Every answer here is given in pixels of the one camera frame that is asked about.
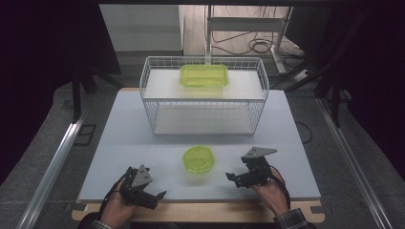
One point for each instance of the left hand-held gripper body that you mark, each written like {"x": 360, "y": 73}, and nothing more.
{"x": 137, "y": 187}

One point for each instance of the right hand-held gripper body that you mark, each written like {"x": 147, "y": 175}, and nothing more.
{"x": 256, "y": 168}

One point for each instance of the green round plastic container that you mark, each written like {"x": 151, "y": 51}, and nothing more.
{"x": 198, "y": 159}

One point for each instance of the green rectangular plastic container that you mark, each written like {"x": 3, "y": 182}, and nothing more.
{"x": 204, "y": 76}

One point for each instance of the person's left hand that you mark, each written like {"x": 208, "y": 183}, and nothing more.
{"x": 119, "y": 211}

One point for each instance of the person's right hand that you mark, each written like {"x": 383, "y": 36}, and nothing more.
{"x": 270, "y": 195}

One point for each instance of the black floor plate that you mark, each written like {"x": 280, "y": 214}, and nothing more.
{"x": 85, "y": 135}

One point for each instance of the white power strip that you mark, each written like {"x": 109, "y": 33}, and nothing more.
{"x": 301, "y": 74}

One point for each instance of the black metal stand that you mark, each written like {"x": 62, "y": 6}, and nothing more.
{"x": 334, "y": 92}
{"x": 76, "y": 95}

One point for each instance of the metal floor rail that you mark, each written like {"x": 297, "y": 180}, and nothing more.
{"x": 353, "y": 159}
{"x": 52, "y": 168}

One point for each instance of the white metal desk frame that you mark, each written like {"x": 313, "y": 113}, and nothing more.
{"x": 245, "y": 24}

